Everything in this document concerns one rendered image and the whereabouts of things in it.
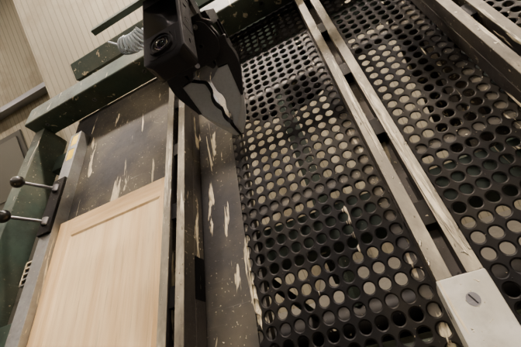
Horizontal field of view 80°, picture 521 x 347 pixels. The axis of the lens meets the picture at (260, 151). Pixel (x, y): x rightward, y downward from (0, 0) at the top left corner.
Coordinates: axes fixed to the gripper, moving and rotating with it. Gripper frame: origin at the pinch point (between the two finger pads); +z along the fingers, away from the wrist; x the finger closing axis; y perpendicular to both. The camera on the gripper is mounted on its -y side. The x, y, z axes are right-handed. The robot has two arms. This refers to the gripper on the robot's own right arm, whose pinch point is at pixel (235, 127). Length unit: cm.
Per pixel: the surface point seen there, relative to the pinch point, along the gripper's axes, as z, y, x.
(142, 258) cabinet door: 25, 16, 41
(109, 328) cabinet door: 30, 4, 48
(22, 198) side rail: 7, 53, 97
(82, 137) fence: 0, 68, 73
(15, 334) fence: 26, 8, 76
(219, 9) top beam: -15, 80, 7
